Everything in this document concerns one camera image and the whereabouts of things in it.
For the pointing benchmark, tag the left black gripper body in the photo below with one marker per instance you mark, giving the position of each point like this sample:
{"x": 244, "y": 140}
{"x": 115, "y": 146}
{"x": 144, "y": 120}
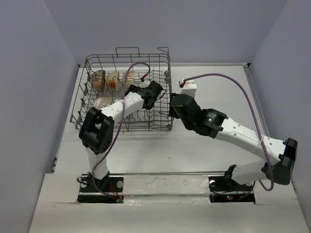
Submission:
{"x": 151, "y": 107}

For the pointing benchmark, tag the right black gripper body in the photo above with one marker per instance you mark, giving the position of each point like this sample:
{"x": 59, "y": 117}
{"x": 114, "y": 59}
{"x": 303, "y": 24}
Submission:
{"x": 172, "y": 112}

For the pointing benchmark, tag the white bowl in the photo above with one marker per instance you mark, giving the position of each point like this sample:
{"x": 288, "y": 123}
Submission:
{"x": 129, "y": 80}
{"x": 112, "y": 80}

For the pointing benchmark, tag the patterned grey bowl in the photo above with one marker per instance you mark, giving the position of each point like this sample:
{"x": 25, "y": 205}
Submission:
{"x": 102, "y": 102}

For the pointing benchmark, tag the brown glazed bowl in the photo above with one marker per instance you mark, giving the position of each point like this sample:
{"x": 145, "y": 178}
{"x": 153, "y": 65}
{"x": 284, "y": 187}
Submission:
{"x": 97, "y": 80}

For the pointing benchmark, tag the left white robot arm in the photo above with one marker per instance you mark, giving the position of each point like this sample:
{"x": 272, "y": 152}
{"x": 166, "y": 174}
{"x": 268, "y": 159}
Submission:
{"x": 102, "y": 127}

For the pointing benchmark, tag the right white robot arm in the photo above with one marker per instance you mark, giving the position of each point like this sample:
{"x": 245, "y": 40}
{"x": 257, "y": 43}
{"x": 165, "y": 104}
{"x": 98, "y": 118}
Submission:
{"x": 277, "y": 157}

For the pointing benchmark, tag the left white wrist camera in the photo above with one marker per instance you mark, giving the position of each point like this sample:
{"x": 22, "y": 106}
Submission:
{"x": 145, "y": 84}

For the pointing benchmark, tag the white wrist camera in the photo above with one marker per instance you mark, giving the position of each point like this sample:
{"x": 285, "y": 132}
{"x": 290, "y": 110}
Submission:
{"x": 145, "y": 84}
{"x": 188, "y": 87}

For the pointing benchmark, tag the grey wire dish rack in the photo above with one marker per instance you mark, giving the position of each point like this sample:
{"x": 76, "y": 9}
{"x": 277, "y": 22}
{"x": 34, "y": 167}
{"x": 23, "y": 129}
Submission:
{"x": 154, "y": 66}

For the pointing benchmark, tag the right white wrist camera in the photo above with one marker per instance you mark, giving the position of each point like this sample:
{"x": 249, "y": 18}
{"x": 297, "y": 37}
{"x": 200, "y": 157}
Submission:
{"x": 188, "y": 87}

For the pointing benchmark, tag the metal rail bar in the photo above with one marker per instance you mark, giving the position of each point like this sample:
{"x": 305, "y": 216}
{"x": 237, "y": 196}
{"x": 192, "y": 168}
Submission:
{"x": 217, "y": 173}

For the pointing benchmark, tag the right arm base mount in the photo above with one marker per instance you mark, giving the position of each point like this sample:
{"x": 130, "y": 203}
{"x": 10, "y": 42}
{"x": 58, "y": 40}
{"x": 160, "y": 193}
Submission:
{"x": 225, "y": 190}

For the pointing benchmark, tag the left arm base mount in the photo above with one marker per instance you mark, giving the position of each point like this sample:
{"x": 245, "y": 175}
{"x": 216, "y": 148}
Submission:
{"x": 108, "y": 191}

